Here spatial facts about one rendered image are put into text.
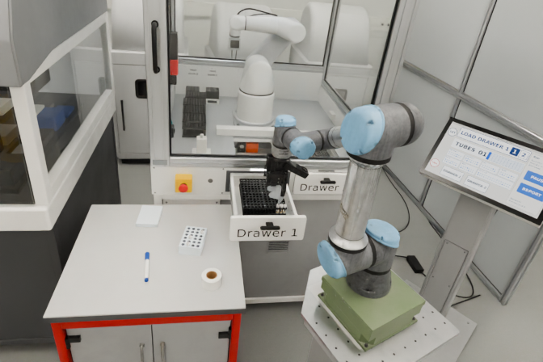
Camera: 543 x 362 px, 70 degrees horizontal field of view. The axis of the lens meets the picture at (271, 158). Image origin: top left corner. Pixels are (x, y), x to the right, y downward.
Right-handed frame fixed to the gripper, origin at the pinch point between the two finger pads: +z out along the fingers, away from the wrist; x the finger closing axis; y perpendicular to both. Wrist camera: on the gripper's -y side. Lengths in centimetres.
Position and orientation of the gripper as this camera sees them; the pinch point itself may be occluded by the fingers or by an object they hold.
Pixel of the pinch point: (279, 199)
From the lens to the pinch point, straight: 154.9
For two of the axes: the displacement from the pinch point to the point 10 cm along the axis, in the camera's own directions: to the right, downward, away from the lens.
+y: -9.8, -0.2, -1.8
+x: 1.5, 4.9, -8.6
